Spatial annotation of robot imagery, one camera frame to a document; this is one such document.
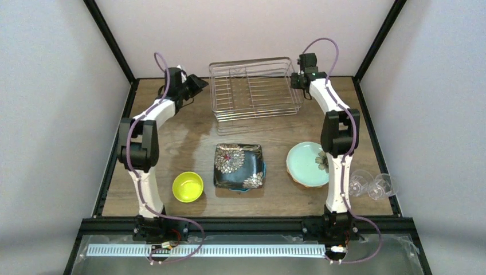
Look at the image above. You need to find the metal wire dish rack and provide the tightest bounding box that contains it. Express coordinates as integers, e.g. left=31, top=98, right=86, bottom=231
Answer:
left=209, top=57, right=303, bottom=122

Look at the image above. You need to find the clear plastic glass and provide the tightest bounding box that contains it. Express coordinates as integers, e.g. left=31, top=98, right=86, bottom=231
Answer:
left=367, top=173, right=399, bottom=201
left=348, top=170, right=374, bottom=197

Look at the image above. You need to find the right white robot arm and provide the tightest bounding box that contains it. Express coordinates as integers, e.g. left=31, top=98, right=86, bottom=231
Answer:
left=291, top=53, right=360, bottom=214

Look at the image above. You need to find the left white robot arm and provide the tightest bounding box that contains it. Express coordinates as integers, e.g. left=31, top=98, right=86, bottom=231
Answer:
left=117, top=67, right=209, bottom=218

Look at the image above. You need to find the black floral square plate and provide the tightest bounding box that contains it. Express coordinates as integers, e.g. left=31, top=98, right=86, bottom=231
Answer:
left=213, top=143, right=264, bottom=189

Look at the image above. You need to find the yellow-green small bowl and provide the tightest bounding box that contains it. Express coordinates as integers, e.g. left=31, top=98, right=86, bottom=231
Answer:
left=172, top=171, right=204, bottom=203

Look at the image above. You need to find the blue plate under square plate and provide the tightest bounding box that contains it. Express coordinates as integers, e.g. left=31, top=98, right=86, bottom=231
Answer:
left=229, top=162, right=266, bottom=193

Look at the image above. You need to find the light blue floral plate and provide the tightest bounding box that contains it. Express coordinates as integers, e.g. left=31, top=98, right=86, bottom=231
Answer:
left=286, top=142, right=330, bottom=186

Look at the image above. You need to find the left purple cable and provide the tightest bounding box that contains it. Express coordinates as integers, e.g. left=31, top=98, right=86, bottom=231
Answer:
left=127, top=52, right=206, bottom=265

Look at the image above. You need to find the left black frame post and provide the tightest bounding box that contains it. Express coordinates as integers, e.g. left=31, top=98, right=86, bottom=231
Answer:
left=83, top=0, right=136, bottom=84

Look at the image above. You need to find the black frame post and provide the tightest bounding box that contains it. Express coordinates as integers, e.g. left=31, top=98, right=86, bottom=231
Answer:
left=354, top=0, right=407, bottom=82
left=83, top=0, right=136, bottom=84

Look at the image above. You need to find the white slotted cable duct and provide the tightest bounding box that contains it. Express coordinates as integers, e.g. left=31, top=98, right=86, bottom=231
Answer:
left=84, top=244, right=326, bottom=258

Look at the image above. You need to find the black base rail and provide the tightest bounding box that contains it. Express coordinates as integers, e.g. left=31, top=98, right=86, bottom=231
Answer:
left=77, top=216, right=417, bottom=243

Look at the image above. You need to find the right black frame post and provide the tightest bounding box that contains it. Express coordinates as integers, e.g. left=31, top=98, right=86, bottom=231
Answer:
left=354, top=0, right=407, bottom=82

